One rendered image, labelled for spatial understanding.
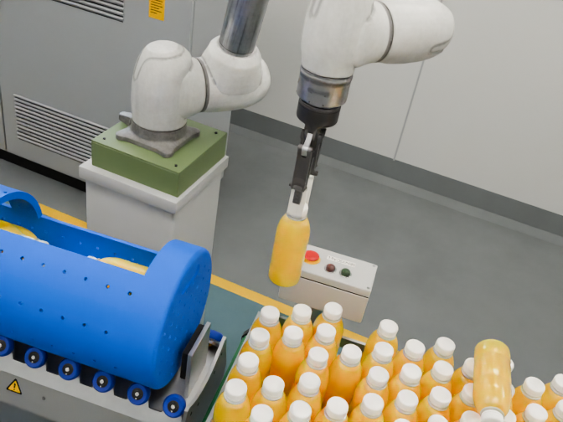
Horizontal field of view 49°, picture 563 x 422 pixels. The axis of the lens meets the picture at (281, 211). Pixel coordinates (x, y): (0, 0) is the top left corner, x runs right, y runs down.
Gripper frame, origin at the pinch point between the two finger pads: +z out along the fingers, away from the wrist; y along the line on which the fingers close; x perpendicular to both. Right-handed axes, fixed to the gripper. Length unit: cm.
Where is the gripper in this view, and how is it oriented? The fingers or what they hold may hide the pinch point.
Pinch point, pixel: (300, 195)
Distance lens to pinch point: 119.7
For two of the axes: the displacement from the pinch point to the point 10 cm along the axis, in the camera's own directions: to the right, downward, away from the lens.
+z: -1.6, 8.1, 5.6
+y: -2.7, 5.1, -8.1
